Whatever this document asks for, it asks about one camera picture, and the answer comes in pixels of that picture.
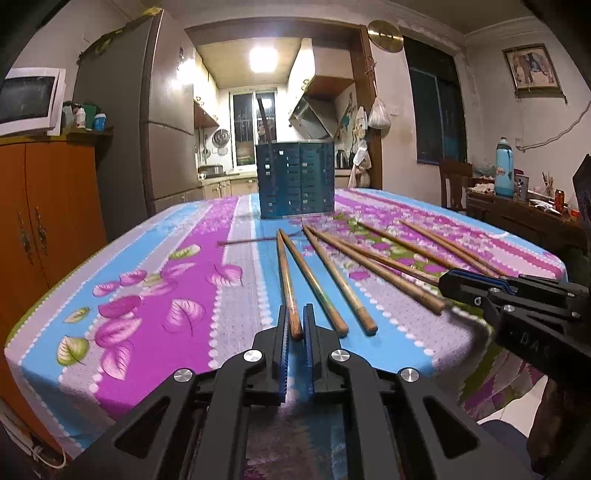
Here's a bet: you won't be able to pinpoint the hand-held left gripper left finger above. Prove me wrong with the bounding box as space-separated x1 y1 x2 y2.
60 305 291 480

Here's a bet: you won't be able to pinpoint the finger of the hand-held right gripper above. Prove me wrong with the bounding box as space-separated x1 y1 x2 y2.
442 269 591 308
438 275 591 384

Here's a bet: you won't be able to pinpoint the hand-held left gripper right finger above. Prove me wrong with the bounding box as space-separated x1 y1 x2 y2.
302 304 527 480

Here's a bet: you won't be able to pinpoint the wooden chopstick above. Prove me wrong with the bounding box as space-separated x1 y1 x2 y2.
280 230 350 337
400 219 507 278
306 224 448 315
302 225 379 336
355 220 443 282
276 229 304 341

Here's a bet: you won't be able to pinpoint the thin dark chopstick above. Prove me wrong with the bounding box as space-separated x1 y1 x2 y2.
256 95 275 145
217 236 303 246

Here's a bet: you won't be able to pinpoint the blue perforated utensil holder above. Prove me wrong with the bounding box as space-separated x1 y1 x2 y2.
255 140 336 219

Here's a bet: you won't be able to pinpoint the person's right hand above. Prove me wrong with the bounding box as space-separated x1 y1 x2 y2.
526 379 591 469

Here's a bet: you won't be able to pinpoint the dark wooden side table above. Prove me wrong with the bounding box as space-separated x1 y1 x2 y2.
465 185 589 252

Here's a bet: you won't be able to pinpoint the blue water bottle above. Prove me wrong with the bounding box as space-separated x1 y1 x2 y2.
495 137 515 198

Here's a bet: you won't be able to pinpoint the wooden chair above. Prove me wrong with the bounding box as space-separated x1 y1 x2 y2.
438 158 474 210

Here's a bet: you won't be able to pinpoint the framed elephant picture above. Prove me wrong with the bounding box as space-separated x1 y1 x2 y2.
502 44 566 97

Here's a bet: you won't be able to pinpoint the floral striped tablecloth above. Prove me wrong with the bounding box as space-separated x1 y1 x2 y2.
4 187 566 457

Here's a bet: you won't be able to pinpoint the dark blue cloth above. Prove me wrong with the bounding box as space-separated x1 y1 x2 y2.
480 418 532 480

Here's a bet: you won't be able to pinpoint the hanging cloths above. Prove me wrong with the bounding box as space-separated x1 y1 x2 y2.
348 138 372 188

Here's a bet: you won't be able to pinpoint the dark window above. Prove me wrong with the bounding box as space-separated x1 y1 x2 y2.
404 37 468 163

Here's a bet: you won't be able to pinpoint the kitchen counter with cabinets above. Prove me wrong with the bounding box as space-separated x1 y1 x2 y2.
199 173 259 201

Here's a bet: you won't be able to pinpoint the white hanging plastic bag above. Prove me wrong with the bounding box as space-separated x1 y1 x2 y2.
367 96 392 130

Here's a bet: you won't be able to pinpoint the kitchen window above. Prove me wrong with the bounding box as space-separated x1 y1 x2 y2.
229 90 278 169

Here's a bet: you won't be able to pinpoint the brown refrigerator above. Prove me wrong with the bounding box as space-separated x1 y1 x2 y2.
74 11 197 241

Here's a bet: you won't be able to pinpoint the metal range hood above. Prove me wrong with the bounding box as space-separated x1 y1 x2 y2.
288 95 335 139

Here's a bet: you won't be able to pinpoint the orange wooden cabinet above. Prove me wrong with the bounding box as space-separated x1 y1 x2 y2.
0 128 114 462

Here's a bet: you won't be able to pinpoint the upper kitchen cabinets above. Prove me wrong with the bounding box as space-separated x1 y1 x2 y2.
194 48 220 130

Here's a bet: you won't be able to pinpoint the ceiling light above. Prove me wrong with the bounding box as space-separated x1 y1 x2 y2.
249 46 279 73

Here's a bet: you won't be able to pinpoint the green bundle on refrigerator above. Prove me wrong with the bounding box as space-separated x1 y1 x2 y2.
78 25 134 58

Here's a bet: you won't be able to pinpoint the white microwave oven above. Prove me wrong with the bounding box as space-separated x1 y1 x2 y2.
0 68 66 138

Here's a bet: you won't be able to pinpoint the white wall cable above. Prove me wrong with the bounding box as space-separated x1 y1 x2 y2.
517 97 591 151

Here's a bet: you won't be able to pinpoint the round gold wall clock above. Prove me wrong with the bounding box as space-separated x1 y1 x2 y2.
367 19 402 52

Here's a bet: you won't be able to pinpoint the white floor cable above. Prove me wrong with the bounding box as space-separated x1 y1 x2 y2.
0 397 63 469

